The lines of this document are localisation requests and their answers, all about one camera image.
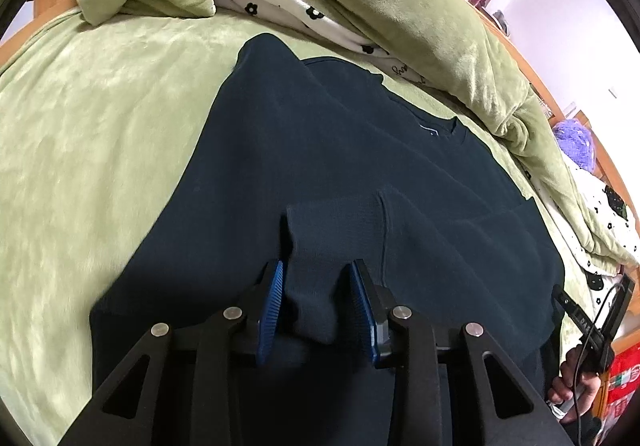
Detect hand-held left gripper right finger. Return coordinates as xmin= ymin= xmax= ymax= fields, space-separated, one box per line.
xmin=345 ymin=258 xmax=581 ymax=446

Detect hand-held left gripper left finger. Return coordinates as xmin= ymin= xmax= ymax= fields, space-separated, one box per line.
xmin=60 ymin=258 xmax=286 ymax=446

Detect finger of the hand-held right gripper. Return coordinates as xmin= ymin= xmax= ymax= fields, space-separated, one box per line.
xmin=551 ymin=285 xmax=588 ymax=327

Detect dark navy sweater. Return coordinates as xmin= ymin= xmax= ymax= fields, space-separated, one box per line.
xmin=90 ymin=33 xmax=566 ymax=446

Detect person's right hand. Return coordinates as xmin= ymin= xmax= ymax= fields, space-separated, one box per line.
xmin=547 ymin=343 xmax=608 ymax=419

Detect red printed bag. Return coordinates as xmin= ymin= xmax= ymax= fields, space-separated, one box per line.
xmin=597 ymin=338 xmax=640 ymax=432

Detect purple plush toy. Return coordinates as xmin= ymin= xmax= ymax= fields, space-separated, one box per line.
xmin=552 ymin=120 xmax=596 ymax=174

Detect white floral quilt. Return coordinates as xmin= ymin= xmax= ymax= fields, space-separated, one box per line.
xmin=192 ymin=0 xmax=640 ymax=321

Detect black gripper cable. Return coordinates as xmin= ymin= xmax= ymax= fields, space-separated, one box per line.
xmin=570 ymin=283 xmax=626 ymax=446

